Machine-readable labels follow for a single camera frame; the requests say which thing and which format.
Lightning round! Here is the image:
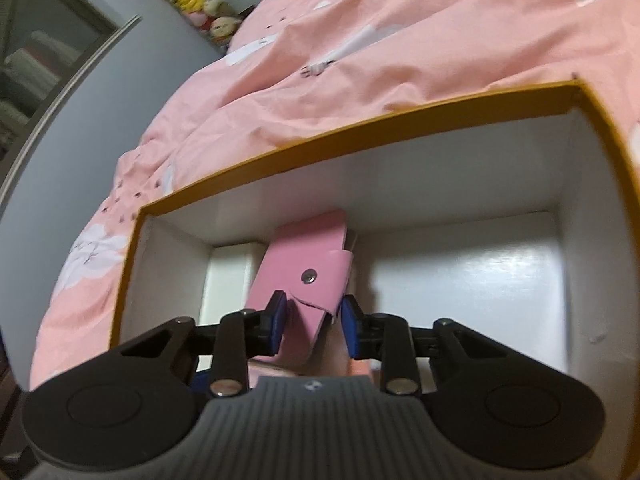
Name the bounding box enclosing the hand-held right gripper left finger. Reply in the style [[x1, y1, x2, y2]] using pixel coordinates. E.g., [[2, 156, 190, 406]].
[[120, 290, 288, 397]]

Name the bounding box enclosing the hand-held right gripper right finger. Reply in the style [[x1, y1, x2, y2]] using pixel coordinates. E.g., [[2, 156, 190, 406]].
[[340, 296, 506, 396]]

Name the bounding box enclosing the pink snap button wallet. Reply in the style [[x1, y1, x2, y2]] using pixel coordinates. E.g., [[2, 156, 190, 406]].
[[242, 211, 354, 367]]

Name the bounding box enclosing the orange cardboard box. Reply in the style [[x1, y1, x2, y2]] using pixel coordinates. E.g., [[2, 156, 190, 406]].
[[109, 74, 640, 480]]

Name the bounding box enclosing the small white box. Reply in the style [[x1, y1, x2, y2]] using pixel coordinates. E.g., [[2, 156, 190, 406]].
[[201, 241, 267, 326]]

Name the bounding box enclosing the pink cloud printed blanket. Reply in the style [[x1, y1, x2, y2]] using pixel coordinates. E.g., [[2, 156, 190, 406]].
[[30, 0, 640, 391]]

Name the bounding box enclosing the grey framed wardrobe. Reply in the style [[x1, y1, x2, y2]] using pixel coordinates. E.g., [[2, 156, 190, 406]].
[[0, 0, 143, 201]]

